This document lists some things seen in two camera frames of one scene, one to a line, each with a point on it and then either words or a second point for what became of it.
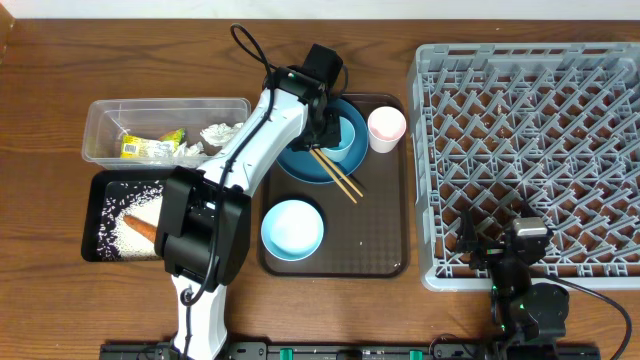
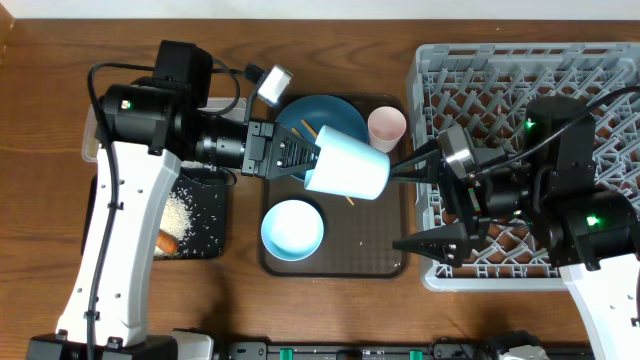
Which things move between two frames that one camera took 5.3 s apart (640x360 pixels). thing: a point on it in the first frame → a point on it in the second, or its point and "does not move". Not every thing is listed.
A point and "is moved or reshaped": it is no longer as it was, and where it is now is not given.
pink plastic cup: x=386 y=126 does not move
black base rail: x=351 y=351 does not move
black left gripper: x=308 y=142 → x=261 y=151
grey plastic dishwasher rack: x=496 y=128 does not move
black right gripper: x=468 y=242 → x=463 y=205
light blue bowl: x=292 y=230 does not move
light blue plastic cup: x=347 y=136 is moved or reshaped
